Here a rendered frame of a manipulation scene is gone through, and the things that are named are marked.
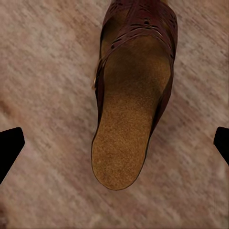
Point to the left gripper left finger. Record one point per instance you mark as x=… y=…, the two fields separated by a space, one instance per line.
x=11 y=143

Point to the sandal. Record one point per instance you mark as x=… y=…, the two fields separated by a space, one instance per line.
x=133 y=82

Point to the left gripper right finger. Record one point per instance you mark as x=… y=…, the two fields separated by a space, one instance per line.
x=221 y=142

